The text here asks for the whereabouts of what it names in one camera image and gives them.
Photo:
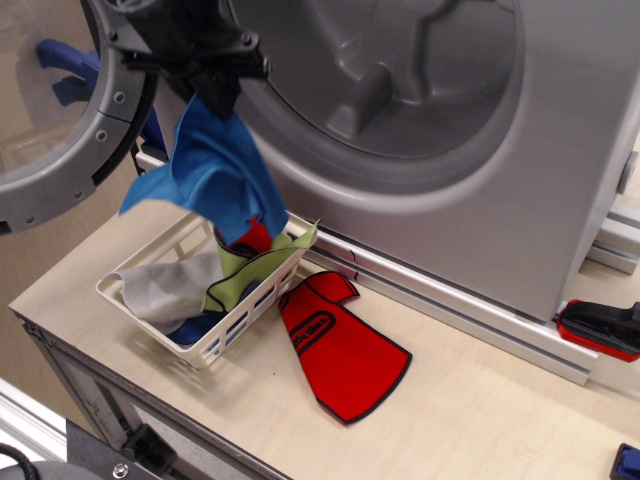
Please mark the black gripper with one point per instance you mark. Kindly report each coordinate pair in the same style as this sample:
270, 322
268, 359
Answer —
194, 46

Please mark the white plastic laundry basket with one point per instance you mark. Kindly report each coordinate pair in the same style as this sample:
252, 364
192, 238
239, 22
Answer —
182, 240

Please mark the grey toy washing machine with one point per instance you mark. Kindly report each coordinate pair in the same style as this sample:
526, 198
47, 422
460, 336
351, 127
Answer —
478, 142

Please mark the round grey washer door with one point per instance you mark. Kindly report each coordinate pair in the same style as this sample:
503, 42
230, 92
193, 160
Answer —
61, 137

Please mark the red felt shirt in basket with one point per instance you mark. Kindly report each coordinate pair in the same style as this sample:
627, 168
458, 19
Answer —
254, 242

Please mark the blue clamp behind door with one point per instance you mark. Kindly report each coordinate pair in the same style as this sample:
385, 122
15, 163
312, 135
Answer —
60, 55

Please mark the green felt cloth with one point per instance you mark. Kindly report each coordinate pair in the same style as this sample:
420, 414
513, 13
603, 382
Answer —
241, 272

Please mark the grey cloth in basket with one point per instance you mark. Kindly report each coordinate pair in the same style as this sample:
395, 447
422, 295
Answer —
165, 295

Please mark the dark blue cloth in basket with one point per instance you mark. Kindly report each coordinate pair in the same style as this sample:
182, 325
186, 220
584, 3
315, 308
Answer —
193, 329

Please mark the red and black clamp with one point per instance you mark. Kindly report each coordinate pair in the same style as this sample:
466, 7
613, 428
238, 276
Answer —
606, 329

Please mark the blue black clamp corner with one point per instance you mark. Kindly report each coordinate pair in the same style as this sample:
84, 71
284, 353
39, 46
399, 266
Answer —
626, 465

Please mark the black bracket on table frame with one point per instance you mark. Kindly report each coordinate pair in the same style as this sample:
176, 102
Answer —
148, 449

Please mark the aluminium extrusion rail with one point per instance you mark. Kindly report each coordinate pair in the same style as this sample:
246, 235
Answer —
535, 341

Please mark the grey robot base with cable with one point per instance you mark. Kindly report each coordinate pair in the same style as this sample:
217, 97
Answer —
25, 469

